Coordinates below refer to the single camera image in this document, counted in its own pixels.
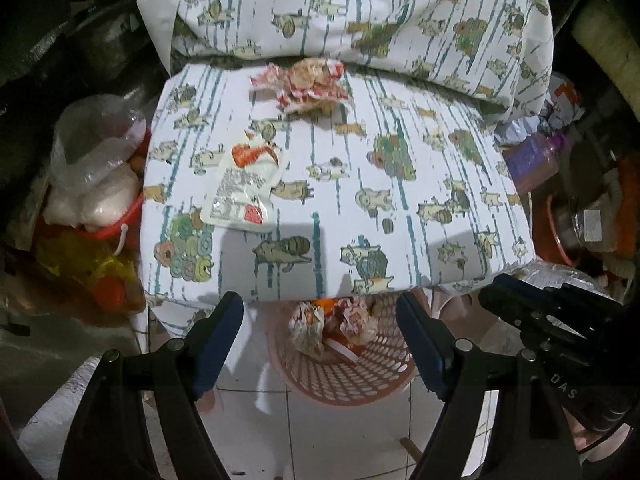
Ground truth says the beige pipe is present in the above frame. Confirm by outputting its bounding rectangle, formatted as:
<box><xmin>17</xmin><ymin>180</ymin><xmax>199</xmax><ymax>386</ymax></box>
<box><xmin>571</xmin><ymin>0</ymin><xmax>640</xmax><ymax>87</ymax></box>

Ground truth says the printed pillow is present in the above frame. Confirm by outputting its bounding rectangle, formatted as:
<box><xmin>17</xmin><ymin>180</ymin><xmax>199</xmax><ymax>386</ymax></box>
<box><xmin>135</xmin><ymin>0</ymin><xmax>556</xmax><ymax>121</ymax></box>

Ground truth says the clear plastic bag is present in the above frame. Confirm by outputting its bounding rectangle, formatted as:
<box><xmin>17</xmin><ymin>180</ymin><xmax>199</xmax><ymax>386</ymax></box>
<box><xmin>50</xmin><ymin>95</ymin><xmax>151</xmax><ymax>201</ymax></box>

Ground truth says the red white wrapper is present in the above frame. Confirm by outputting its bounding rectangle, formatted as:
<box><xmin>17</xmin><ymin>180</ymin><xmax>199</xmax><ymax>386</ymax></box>
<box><xmin>289</xmin><ymin>300</ymin><xmax>327</xmax><ymax>357</ymax></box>
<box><xmin>249</xmin><ymin>58</ymin><xmax>351</xmax><ymax>117</ymax></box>

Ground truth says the yellow plastic bag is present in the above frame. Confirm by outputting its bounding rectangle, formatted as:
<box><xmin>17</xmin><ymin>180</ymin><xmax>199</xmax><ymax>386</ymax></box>
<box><xmin>34</xmin><ymin>230</ymin><xmax>147</xmax><ymax>313</ymax></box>

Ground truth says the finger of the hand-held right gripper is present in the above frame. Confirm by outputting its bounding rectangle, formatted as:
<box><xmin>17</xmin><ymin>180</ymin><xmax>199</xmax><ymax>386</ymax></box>
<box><xmin>478</xmin><ymin>274</ymin><xmax>562</xmax><ymax>342</ymax></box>

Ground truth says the red instant noodle cup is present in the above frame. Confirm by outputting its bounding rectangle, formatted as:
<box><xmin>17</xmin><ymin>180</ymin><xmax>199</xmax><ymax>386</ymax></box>
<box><xmin>320</xmin><ymin>335</ymin><xmax>362</xmax><ymax>364</ymax></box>

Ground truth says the crumpled white orange bag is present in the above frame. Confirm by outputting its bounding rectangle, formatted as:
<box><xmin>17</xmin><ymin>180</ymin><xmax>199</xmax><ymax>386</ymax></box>
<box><xmin>544</xmin><ymin>79</ymin><xmax>587</xmax><ymax>127</ymax></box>

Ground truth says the red bucket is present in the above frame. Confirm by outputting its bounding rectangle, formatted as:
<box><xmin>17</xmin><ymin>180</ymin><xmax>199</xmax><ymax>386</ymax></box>
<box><xmin>75</xmin><ymin>122</ymin><xmax>152</xmax><ymax>252</ymax></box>

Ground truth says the small wooden stick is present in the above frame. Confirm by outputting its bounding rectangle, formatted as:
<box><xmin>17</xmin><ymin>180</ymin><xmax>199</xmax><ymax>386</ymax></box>
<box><xmin>399</xmin><ymin>437</ymin><xmax>424</xmax><ymax>462</ymax></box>

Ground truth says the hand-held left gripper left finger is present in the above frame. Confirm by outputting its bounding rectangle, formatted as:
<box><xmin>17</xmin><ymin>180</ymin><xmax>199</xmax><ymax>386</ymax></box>
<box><xmin>57</xmin><ymin>291</ymin><xmax>246</xmax><ymax>480</ymax></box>

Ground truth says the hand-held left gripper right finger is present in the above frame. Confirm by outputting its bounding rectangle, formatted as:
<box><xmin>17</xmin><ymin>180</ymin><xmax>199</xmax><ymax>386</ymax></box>
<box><xmin>395</xmin><ymin>291</ymin><xmax>583</xmax><ymax>480</ymax></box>

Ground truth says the white sauce packet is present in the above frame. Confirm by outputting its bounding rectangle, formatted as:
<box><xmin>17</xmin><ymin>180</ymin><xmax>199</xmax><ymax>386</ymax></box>
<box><xmin>200</xmin><ymin>130</ymin><xmax>291</xmax><ymax>233</ymax></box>

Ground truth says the pink plastic basket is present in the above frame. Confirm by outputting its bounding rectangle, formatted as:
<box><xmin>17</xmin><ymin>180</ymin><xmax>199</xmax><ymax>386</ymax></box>
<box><xmin>265</xmin><ymin>290</ymin><xmax>421</xmax><ymax>408</ymax></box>

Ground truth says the orange basin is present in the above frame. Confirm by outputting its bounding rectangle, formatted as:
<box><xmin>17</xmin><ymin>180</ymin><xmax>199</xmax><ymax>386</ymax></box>
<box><xmin>530</xmin><ymin>157</ymin><xmax>640</xmax><ymax>267</ymax></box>

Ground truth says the white plastic bag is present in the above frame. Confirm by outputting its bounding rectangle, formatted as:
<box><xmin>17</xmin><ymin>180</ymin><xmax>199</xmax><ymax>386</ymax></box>
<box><xmin>44</xmin><ymin>167</ymin><xmax>143</xmax><ymax>230</ymax></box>

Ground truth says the person's right hand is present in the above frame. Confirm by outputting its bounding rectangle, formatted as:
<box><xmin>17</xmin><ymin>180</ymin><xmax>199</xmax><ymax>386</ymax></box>
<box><xmin>570</xmin><ymin>412</ymin><xmax>632</xmax><ymax>456</ymax></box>

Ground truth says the purple container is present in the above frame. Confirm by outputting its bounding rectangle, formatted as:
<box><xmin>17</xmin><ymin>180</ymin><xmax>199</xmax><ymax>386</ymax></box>
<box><xmin>502</xmin><ymin>134</ymin><xmax>574</xmax><ymax>197</ymax></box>

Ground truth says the clear plastic packet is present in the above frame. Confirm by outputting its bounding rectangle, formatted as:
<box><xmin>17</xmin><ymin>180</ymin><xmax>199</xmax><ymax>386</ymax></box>
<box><xmin>574</xmin><ymin>204</ymin><xmax>622</xmax><ymax>250</ymax></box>

